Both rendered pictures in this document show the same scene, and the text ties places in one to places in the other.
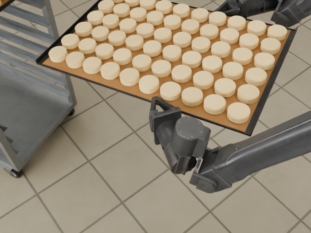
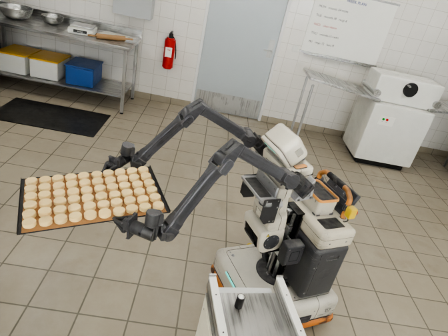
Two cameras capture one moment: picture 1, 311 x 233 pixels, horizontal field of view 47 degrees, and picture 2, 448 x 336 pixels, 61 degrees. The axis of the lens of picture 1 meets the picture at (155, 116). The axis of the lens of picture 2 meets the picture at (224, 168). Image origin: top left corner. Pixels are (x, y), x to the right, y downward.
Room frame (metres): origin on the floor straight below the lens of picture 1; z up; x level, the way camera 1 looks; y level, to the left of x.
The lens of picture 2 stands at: (-0.47, 0.81, 1.99)
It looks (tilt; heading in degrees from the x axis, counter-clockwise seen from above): 28 degrees down; 304
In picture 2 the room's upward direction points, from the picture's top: 13 degrees clockwise
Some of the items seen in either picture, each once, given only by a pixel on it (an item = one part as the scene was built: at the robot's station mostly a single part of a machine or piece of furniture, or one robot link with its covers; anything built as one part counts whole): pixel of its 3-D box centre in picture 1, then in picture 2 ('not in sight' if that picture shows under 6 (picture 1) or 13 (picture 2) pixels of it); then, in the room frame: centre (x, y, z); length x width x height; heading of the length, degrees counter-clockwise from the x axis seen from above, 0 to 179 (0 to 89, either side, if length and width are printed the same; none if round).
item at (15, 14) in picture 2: not in sight; (16, 13); (4.66, -1.50, 0.95); 0.39 x 0.39 x 0.14
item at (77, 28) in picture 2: not in sight; (83, 29); (4.01, -2.02, 0.92); 0.32 x 0.30 x 0.09; 136
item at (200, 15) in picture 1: (199, 15); (97, 175); (0.88, -0.13, 0.99); 0.05 x 0.05 x 0.02
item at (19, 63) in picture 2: not in sight; (19, 59); (4.67, -1.52, 0.36); 0.46 x 0.38 x 0.26; 127
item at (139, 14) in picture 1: (138, 14); (59, 186); (0.90, 0.05, 0.97); 0.05 x 0.05 x 0.02
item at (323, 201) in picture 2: not in sight; (317, 197); (0.16, -1.18, 0.87); 0.23 x 0.15 x 0.11; 153
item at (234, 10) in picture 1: (226, 15); (108, 171); (0.91, -0.21, 0.97); 0.09 x 0.07 x 0.07; 108
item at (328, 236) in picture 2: not in sight; (301, 233); (0.17, -1.16, 0.59); 0.55 x 0.34 x 0.83; 153
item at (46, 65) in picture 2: not in sight; (50, 65); (4.36, -1.77, 0.36); 0.46 x 0.38 x 0.26; 129
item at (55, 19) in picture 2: not in sight; (53, 19); (4.43, -1.85, 0.93); 0.27 x 0.27 x 0.10
